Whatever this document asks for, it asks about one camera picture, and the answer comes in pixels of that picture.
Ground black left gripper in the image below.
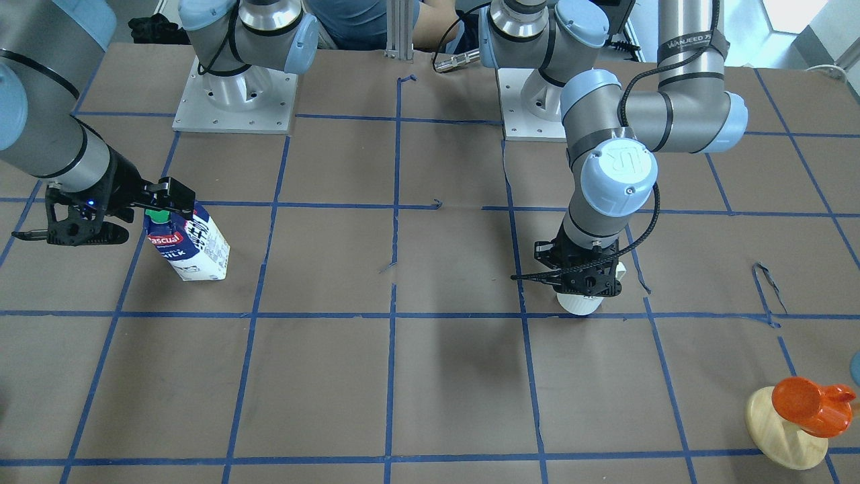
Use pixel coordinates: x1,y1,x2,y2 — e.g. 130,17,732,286
533,239,622,298

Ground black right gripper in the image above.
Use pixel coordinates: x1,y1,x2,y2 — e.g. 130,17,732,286
64,147,196,218

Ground white ceramic mug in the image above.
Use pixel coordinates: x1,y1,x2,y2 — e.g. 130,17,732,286
556,261,627,316

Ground blue white milk carton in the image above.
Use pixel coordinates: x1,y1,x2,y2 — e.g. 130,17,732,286
144,201,230,282

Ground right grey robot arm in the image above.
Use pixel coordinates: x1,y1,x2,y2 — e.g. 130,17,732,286
2,1,320,220

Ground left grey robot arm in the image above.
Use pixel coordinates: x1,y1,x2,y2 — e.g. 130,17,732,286
477,1,748,297

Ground orange plastic cup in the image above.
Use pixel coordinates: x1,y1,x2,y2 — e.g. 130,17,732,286
771,376,857,438

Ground seated person blue shirt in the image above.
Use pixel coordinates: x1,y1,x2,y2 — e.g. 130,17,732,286
304,1,466,53

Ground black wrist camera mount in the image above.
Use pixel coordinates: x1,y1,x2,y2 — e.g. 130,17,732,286
511,239,622,298

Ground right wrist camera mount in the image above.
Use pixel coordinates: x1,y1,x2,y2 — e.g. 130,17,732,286
10,187,129,246

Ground aluminium frame post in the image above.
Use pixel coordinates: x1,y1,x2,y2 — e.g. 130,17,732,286
384,0,417,63

